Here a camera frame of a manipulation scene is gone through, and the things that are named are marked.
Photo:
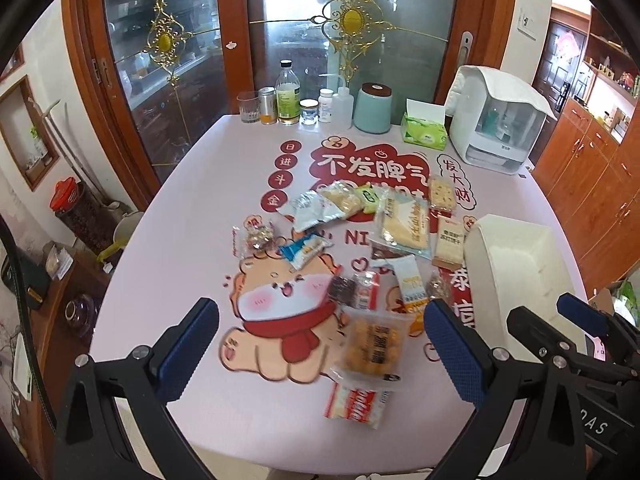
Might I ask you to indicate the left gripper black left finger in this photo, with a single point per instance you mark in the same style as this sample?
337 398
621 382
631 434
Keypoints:
91 440

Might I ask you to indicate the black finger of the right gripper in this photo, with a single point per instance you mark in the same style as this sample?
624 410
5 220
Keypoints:
552 347
617 335

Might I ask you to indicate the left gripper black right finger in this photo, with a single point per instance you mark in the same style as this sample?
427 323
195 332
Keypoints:
549 442

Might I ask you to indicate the brown nut candy packet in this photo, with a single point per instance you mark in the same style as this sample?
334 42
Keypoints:
438 287

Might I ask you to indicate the beige sandwich biscuit packet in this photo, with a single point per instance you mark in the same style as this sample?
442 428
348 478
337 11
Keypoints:
449 251

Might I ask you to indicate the white orange snack bar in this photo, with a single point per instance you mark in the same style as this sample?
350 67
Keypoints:
411 296

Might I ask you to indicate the red white wafer packet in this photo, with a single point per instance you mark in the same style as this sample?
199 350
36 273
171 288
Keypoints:
366 407

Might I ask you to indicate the fried snack clear bag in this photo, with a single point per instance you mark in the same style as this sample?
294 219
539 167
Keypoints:
371 356

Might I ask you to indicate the square soda cracker packet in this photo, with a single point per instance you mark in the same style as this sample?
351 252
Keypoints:
442 195

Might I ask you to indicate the large yellow cake packet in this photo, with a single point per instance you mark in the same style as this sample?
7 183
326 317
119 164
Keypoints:
401 223

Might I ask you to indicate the dark red snack packet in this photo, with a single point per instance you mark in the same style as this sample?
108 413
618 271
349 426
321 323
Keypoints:
382 252

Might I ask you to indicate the dark chocolate cookie packet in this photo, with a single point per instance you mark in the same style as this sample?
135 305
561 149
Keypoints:
342 290

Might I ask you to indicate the green small snack packet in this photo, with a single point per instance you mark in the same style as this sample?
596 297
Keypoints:
372 197

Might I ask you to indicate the yellow cracker packet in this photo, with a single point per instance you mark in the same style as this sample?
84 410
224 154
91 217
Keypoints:
344 196

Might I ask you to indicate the blue white biscuit packet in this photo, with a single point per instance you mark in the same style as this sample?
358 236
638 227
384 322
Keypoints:
300 252

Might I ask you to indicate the silver foil snack packet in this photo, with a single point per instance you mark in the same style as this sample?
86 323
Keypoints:
310 209

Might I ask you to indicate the white plastic storage bin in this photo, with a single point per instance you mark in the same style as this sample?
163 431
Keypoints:
513 263

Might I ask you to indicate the orange wooden cabinet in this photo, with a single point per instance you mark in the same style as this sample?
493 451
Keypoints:
589 170

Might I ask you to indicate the red lidded glass jar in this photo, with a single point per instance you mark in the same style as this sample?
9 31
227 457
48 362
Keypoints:
83 214

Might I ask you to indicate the white desktop cup cabinet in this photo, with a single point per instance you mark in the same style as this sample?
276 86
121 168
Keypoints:
496 118

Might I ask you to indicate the pink printed tablecloth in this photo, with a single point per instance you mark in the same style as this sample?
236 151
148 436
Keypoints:
245 399

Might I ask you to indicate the green tissue pack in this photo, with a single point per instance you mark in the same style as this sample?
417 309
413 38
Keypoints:
423 124

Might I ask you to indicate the teal canister brown lid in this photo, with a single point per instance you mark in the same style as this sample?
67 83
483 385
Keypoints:
373 109

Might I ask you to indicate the white squeeze bottle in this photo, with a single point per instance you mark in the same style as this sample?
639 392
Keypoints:
342 108

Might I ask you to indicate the white pill bottle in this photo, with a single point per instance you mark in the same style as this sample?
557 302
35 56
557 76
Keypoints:
325 101

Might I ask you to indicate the small glass jar white lid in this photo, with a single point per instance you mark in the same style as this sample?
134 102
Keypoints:
308 112

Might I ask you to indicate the glass bottle green label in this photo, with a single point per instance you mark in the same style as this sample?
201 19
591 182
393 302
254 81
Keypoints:
287 93

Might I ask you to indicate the silver orange tin can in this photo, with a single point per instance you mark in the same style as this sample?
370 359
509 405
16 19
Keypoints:
267 105

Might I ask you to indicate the clear drinking glass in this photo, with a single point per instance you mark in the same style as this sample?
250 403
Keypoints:
248 106

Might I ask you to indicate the wooden glass sliding door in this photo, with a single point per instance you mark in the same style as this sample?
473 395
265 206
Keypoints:
154 75

